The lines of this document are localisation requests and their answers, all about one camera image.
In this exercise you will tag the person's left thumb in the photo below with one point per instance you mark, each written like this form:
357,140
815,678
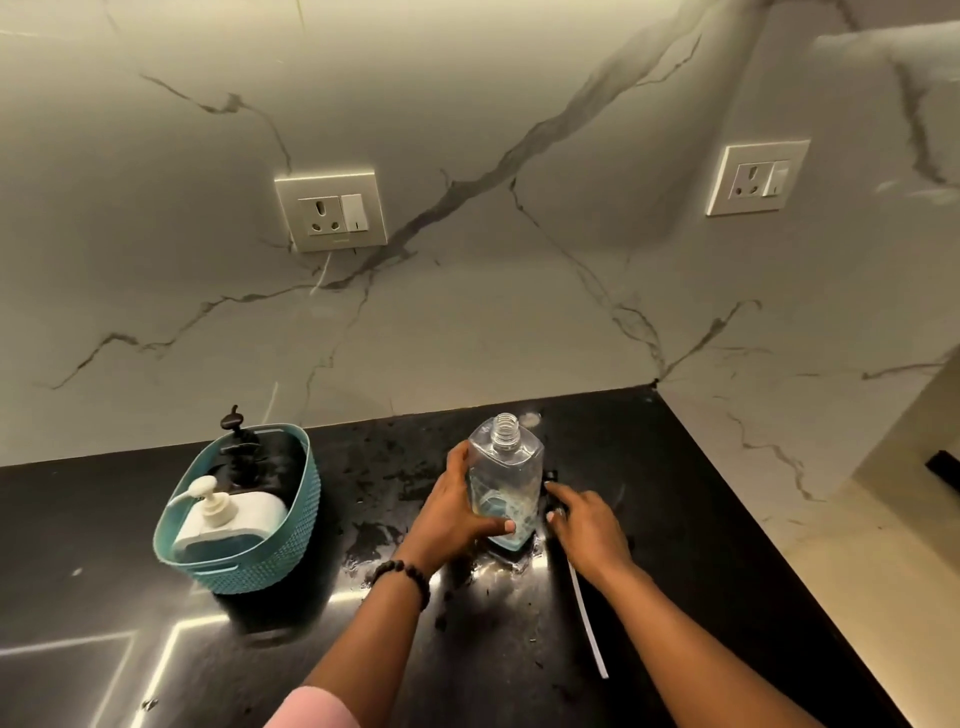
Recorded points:
496,528

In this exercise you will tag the person's left hand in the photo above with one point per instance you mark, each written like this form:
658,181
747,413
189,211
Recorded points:
442,525

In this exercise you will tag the person's right hand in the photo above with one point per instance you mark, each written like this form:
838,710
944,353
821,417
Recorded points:
592,536

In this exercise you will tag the person's right thumb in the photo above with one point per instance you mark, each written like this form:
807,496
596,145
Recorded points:
556,516

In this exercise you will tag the clear plastic bottle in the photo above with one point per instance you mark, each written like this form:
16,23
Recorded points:
506,472

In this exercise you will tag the teal plastic basket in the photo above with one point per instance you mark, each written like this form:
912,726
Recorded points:
296,517

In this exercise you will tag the pink sleeve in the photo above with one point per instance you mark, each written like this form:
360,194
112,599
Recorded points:
304,711

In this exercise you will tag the black pump with white tube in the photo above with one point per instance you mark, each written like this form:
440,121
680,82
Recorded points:
589,622

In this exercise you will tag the person's right forearm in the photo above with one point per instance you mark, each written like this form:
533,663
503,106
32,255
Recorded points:
675,652

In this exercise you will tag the person's left forearm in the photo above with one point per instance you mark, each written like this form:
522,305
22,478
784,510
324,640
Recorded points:
360,652

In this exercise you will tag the black pump bottle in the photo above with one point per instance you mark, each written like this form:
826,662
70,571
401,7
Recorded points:
241,450

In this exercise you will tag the beige wall socket with switch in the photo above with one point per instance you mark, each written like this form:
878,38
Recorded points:
330,214
757,178

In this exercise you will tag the white pump bottle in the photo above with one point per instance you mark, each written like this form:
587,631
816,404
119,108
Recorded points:
240,521

